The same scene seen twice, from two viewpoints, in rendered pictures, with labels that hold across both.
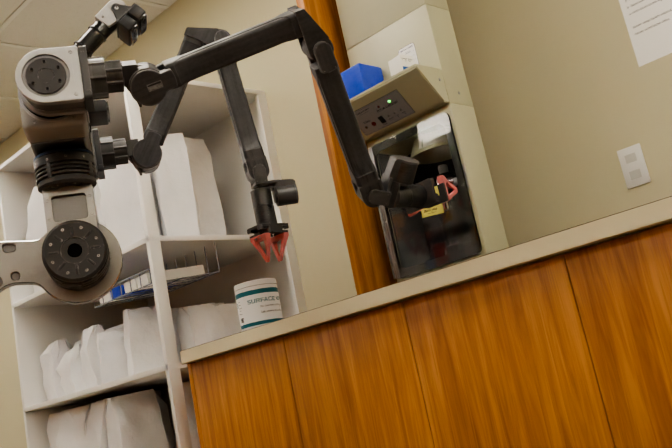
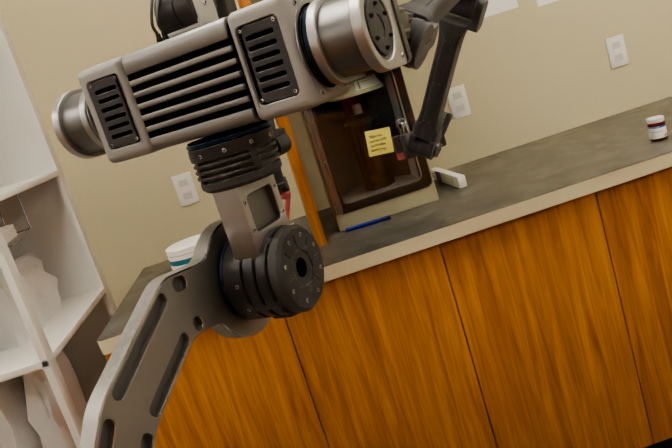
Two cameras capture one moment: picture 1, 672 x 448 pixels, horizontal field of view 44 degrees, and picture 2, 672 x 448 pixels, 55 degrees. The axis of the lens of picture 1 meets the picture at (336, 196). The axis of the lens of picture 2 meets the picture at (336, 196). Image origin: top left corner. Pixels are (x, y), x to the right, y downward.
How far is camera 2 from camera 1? 1.78 m
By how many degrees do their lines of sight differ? 52
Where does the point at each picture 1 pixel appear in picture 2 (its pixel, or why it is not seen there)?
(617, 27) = not seen: outside the picture
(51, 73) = (381, 22)
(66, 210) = (257, 212)
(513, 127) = not seen: hidden behind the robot
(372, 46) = not seen: outside the picture
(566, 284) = (596, 212)
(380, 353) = (412, 291)
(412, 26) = not seen: outside the picture
